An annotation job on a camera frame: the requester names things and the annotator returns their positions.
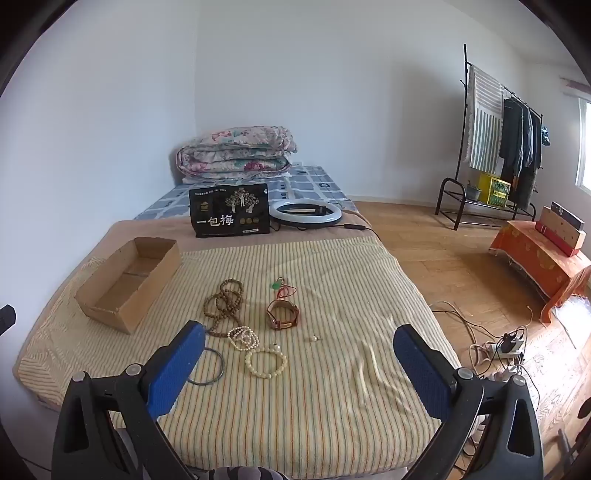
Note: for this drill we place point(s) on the dark hanging clothes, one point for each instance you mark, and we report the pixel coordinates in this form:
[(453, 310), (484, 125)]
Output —
[(517, 138)]

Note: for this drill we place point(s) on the plain brown blanket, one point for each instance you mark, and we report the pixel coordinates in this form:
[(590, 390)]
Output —
[(157, 228)]

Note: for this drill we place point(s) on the small plant pot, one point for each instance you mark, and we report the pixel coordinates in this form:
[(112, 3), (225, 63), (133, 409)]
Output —
[(472, 191)]

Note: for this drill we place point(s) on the cardboard box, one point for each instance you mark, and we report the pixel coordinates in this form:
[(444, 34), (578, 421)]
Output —
[(106, 314)]

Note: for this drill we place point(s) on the red flat box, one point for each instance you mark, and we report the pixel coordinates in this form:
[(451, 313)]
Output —
[(554, 240)]

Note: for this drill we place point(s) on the brown leather wrist watch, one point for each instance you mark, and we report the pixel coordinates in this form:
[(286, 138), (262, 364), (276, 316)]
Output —
[(277, 321)]

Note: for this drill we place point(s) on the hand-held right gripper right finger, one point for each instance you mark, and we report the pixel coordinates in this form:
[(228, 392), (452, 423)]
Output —
[(422, 374)]

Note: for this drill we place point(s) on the folded floral quilt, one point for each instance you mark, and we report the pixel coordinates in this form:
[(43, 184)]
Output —
[(231, 157)]

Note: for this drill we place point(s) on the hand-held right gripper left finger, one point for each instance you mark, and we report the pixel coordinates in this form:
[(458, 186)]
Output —
[(178, 369)]

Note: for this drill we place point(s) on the white power strip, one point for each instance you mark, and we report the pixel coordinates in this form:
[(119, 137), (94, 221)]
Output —
[(508, 356)]

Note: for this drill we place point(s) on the yellow box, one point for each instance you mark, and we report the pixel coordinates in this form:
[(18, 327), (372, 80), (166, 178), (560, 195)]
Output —
[(496, 189)]

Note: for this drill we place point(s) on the black printed bag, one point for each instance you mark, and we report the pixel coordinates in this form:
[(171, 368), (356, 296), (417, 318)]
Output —
[(231, 221)]

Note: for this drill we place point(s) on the yellow striped blanket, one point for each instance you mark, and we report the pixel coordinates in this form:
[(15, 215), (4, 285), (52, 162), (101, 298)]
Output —
[(323, 300)]

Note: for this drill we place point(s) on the blue checked bed sheet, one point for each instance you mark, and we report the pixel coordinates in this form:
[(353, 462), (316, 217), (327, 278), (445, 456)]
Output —
[(314, 184)]

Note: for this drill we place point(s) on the orange patterned cloth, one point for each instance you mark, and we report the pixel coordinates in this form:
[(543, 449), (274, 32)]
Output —
[(531, 254)]

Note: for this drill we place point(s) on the striped hanging cloth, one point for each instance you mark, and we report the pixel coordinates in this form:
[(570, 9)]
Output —
[(485, 134)]

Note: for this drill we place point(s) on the small blue hanging item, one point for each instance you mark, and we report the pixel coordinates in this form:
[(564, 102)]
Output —
[(546, 136)]

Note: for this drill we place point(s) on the dark thin bangle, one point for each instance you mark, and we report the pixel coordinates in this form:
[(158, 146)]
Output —
[(223, 367)]

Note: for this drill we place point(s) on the dark flat box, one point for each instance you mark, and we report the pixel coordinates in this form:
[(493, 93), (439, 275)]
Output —
[(568, 213)]

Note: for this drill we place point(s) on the window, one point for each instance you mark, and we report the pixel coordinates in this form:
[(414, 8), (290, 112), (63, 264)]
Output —
[(584, 147)]

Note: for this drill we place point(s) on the black metal clothes rack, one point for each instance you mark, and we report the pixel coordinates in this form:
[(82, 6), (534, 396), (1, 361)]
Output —
[(465, 92)]

